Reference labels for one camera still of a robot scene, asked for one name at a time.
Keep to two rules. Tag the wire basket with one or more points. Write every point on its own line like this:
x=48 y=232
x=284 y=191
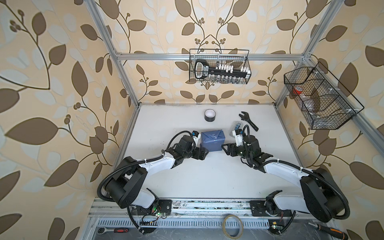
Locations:
x=237 y=58
x=326 y=103

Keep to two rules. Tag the black tape roll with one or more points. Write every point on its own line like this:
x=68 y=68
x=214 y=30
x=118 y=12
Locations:
x=209 y=115

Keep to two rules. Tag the black adjustable wrench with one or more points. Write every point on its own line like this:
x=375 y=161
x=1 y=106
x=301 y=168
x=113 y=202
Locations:
x=245 y=117

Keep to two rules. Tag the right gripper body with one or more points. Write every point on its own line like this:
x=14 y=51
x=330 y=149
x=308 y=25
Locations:
x=242 y=153

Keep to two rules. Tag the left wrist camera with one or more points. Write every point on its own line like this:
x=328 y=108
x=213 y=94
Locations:
x=196 y=136

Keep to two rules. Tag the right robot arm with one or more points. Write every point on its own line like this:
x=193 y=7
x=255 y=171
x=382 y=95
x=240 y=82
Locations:
x=319 y=195

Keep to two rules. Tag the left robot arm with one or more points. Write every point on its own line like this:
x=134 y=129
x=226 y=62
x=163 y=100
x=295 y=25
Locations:
x=124 y=185

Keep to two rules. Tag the red object in basket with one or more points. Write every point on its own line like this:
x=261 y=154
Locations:
x=297 y=90

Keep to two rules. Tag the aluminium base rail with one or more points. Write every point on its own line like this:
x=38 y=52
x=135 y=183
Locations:
x=200 y=208

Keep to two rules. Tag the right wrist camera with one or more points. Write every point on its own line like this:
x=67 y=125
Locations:
x=238 y=134

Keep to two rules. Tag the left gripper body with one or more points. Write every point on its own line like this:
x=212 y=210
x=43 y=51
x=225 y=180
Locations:
x=188 y=154

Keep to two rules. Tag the right wire basket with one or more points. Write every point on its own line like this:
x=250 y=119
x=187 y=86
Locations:
x=326 y=103

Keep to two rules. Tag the white tape dispenser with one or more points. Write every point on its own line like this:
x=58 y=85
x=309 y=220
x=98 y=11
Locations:
x=237 y=126

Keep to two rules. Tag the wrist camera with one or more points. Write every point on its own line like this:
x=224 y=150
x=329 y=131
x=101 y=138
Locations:
x=238 y=134
x=196 y=136

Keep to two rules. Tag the socket set holder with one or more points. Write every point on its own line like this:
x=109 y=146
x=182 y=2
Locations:
x=220 y=72

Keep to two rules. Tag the back wire basket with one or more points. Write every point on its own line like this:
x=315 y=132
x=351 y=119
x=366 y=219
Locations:
x=237 y=58

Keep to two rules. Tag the red handled ratchet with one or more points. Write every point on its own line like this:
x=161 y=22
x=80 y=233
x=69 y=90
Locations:
x=104 y=230

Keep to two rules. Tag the orange handled screwdriver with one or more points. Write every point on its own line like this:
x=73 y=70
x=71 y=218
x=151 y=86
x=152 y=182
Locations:
x=331 y=231

